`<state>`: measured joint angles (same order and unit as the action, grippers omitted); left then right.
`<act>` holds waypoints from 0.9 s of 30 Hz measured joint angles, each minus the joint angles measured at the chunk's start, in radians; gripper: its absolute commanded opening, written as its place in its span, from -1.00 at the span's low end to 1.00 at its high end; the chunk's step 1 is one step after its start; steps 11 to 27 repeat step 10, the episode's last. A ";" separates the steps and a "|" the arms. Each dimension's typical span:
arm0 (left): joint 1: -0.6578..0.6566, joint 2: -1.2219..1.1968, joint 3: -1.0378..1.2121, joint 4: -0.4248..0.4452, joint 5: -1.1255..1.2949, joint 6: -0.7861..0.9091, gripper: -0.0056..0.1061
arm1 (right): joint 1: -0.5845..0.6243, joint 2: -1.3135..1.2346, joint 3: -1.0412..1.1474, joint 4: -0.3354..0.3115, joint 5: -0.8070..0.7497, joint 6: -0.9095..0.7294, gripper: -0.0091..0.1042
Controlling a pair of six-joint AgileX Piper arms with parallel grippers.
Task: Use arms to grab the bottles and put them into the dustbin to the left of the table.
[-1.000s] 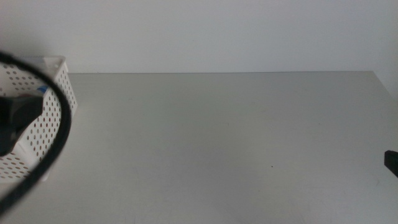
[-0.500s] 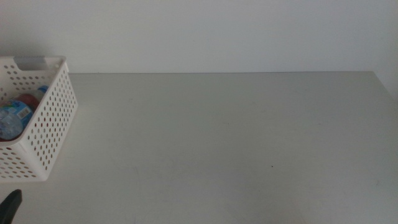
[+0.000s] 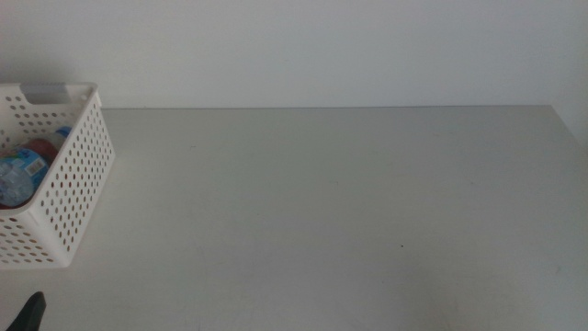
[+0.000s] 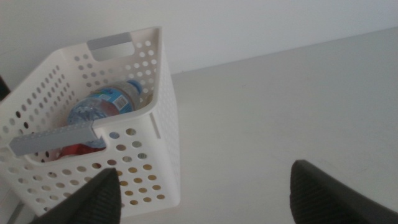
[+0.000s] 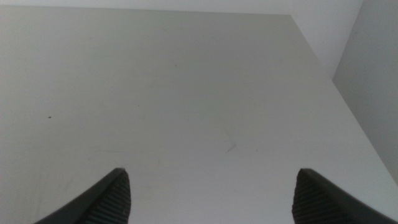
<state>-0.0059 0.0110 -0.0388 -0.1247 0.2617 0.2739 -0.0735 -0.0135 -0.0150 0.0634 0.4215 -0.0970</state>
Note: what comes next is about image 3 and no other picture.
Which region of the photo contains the red cola can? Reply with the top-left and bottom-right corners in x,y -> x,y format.
20,137 -> 60,163

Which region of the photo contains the white perforated plastic basket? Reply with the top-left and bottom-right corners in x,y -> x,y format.
0,81 -> 117,269

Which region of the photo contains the clear water bottle blue cap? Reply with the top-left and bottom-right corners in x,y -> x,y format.
0,125 -> 74,209

